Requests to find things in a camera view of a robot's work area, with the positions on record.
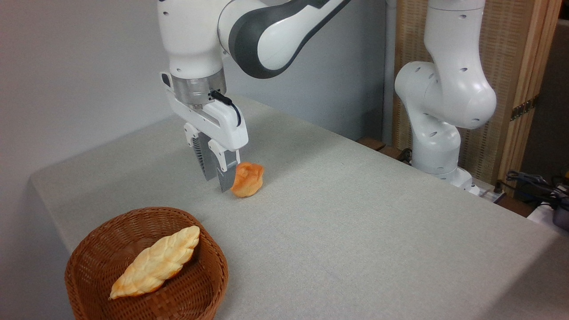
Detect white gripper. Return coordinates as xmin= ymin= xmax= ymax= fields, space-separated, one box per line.
xmin=160 ymin=71 xmax=249 ymax=193

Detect round orange bread roll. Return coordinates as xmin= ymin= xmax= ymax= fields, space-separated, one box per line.
xmin=231 ymin=162 xmax=265 ymax=199

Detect long pale braided bread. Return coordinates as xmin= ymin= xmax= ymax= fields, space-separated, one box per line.
xmin=109 ymin=225 xmax=201 ymax=300

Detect brown woven wicker basket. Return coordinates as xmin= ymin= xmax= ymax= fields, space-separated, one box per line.
xmin=64 ymin=206 xmax=229 ymax=320

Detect grey tablecloth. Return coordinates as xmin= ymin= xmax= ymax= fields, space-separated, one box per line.
xmin=29 ymin=94 xmax=569 ymax=320

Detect grey vertical pipe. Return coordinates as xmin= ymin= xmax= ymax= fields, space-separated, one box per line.
xmin=381 ymin=0 xmax=397 ymax=145

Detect metal screen hinge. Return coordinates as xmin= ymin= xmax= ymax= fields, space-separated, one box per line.
xmin=510 ymin=95 xmax=540 ymax=122

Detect wicker and wood folding screen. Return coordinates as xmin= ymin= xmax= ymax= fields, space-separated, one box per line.
xmin=391 ymin=0 xmax=563 ymax=189

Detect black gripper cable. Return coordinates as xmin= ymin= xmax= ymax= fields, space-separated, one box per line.
xmin=210 ymin=90 xmax=242 ymax=127

